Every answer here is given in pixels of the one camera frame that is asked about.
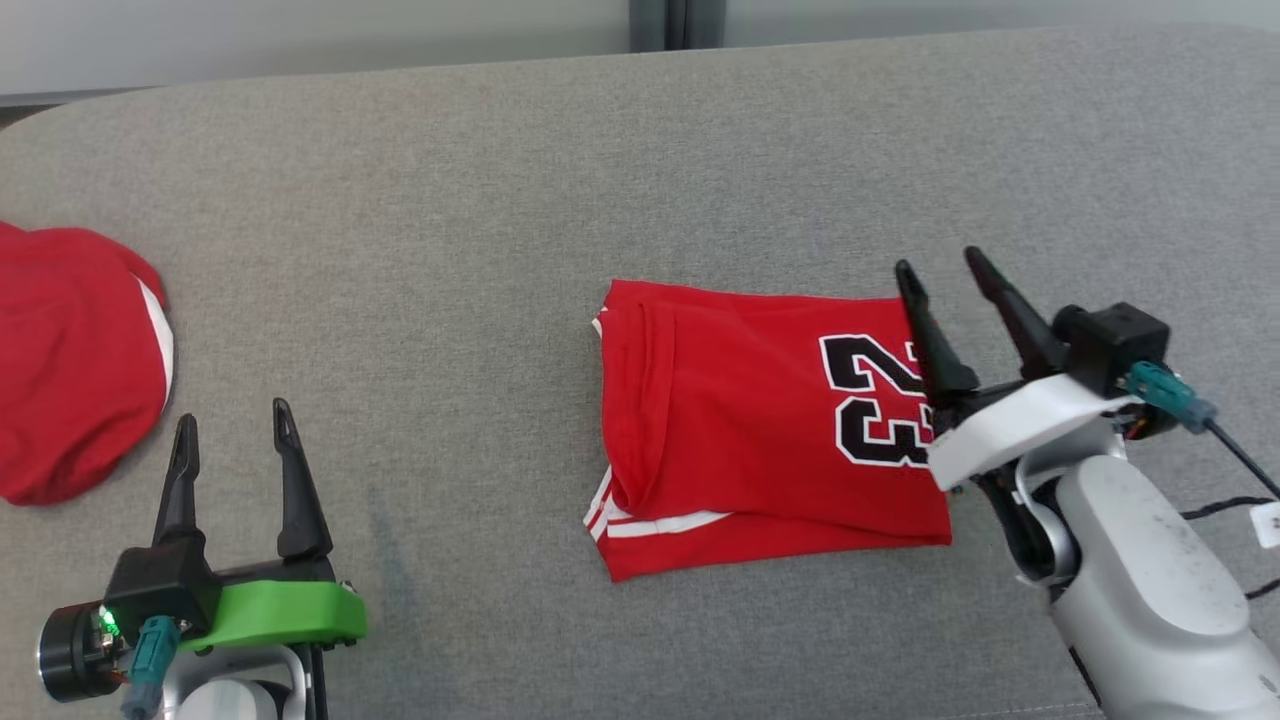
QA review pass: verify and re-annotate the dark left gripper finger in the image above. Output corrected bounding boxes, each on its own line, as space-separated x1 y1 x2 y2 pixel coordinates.
152 413 207 547
272 397 335 561

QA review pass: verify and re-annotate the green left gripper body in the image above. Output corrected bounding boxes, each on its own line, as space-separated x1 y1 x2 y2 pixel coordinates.
178 557 369 653

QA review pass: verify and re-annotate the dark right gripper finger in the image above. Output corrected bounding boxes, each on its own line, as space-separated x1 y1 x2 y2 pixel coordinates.
964 246 1070 382
895 259 982 413

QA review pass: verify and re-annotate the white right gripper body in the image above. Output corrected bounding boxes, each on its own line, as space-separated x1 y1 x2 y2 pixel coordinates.
928 372 1142 583

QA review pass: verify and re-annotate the red shorts white trim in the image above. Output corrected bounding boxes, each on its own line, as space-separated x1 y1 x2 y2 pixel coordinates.
0 221 175 507

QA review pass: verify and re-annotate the red white numbered jersey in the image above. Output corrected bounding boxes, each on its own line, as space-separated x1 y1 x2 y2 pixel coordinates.
585 279 953 583

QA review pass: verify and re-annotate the left camera cable teal plug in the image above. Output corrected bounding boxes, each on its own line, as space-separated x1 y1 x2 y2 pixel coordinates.
121 615 182 720

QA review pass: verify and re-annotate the camera cable teal plug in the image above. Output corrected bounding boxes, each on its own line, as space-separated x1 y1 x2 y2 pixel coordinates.
1124 361 1280 601
121 615 182 720

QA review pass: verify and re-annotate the right camera cable teal plug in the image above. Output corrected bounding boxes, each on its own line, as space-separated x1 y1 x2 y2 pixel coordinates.
1124 361 1280 601

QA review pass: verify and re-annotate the grey wall partition post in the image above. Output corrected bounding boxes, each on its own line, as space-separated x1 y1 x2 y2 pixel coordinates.
630 0 724 52

